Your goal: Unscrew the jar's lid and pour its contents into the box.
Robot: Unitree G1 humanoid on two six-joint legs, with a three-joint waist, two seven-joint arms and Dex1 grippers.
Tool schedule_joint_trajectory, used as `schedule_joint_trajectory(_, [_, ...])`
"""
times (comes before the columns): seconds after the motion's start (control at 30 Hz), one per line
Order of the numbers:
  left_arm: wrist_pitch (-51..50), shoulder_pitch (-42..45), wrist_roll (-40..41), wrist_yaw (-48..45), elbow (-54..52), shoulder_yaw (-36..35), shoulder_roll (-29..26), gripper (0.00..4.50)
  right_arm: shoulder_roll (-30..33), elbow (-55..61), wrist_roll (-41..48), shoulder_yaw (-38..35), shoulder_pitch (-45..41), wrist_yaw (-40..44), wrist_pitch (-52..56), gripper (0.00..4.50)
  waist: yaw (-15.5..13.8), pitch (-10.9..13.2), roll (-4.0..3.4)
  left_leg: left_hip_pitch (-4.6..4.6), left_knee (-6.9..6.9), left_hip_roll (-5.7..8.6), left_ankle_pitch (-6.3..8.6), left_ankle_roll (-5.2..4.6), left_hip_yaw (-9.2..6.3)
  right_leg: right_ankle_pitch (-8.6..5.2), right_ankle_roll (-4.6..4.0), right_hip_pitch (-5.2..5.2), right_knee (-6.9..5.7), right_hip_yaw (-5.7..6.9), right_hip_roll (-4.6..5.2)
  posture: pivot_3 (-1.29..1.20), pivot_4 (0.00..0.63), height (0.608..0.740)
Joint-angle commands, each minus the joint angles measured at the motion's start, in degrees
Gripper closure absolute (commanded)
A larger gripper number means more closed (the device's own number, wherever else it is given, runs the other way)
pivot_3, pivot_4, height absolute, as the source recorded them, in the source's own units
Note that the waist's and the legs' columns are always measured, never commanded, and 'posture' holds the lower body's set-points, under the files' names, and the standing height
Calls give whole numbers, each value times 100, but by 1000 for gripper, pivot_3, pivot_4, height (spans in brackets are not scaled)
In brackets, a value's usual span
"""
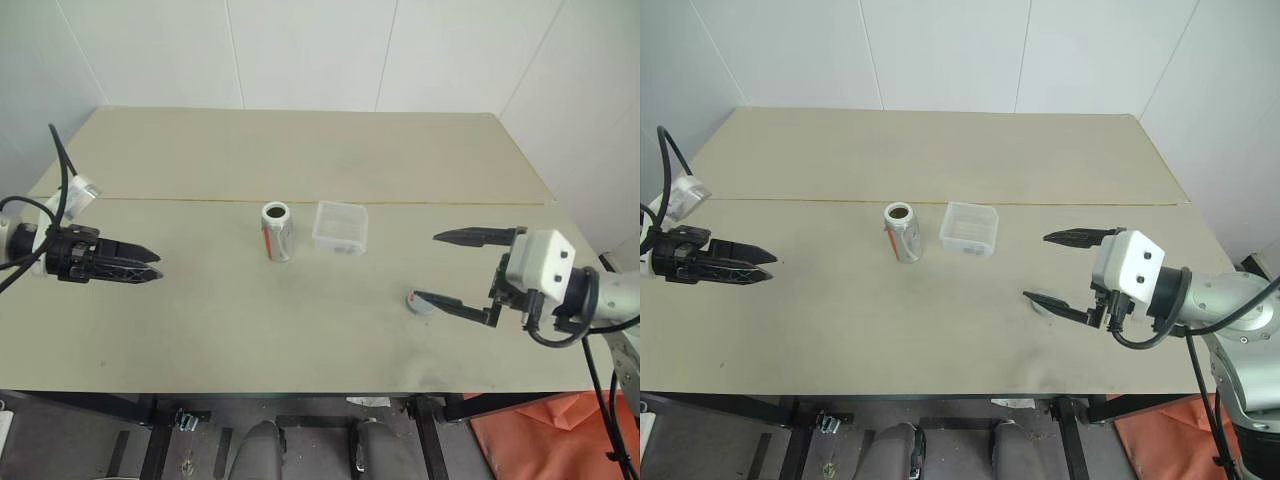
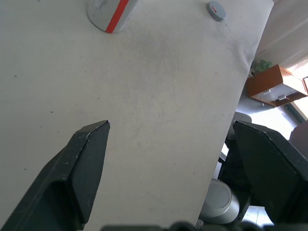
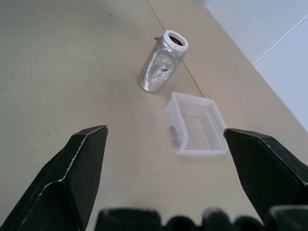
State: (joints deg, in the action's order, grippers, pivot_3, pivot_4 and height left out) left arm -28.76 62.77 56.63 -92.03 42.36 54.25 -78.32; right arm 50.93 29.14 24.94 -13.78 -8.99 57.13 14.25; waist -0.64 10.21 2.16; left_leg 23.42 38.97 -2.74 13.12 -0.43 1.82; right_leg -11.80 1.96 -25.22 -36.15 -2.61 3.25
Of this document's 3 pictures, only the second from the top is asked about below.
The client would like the brown wooden cabinet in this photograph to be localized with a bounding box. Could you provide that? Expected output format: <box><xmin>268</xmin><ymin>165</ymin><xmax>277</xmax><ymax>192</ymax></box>
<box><xmin>245</xmin><ymin>64</ymin><xmax>308</xmax><ymax>108</ymax></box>

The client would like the green potted plant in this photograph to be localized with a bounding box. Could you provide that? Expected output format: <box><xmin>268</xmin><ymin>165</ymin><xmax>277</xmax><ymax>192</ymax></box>
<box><xmin>250</xmin><ymin>59</ymin><xmax>274</xmax><ymax>77</ymax></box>

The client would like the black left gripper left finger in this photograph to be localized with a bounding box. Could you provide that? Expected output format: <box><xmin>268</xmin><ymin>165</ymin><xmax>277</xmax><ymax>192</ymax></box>
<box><xmin>0</xmin><ymin>119</ymin><xmax>111</xmax><ymax>231</ymax></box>

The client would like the silver robot body joint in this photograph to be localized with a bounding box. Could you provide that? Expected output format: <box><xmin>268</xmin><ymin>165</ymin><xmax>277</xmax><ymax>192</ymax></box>
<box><xmin>199</xmin><ymin>178</ymin><xmax>241</xmax><ymax>225</ymax></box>

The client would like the white can with red stripe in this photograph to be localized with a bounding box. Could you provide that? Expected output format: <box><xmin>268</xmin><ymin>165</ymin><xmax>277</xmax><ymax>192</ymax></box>
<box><xmin>86</xmin><ymin>0</ymin><xmax>139</xmax><ymax>34</ymax></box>

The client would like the grey chair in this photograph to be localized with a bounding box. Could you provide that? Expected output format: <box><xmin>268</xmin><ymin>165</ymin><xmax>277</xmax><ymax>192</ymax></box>
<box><xmin>288</xmin><ymin>119</ymin><xmax>308</xmax><ymax>154</ymax></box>

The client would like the small grey round cap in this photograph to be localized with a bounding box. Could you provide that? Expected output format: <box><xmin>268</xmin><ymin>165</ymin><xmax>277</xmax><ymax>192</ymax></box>
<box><xmin>206</xmin><ymin>0</ymin><xmax>227</xmax><ymax>22</ymax></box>

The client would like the black robot body bracket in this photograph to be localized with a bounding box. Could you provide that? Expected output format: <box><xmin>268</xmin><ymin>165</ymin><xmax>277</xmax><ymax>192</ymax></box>
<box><xmin>218</xmin><ymin>137</ymin><xmax>252</xmax><ymax>221</ymax></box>

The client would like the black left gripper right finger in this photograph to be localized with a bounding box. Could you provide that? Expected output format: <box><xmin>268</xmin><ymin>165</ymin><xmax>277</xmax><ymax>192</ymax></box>
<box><xmin>232</xmin><ymin>119</ymin><xmax>308</xmax><ymax>226</ymax></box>

